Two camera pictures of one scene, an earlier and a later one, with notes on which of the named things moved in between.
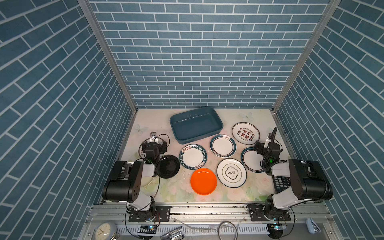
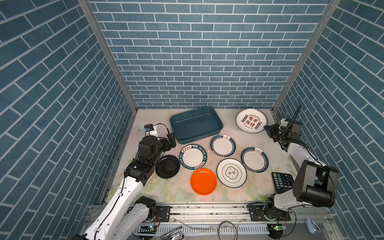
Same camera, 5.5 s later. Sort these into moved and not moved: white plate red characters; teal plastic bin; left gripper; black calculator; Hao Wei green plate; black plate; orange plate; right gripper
Moved: left gripper; white plate red characters; right gripper
Not moved: black plate; black calculator; Hao Wei green plate; orange plate; teal plastic bin
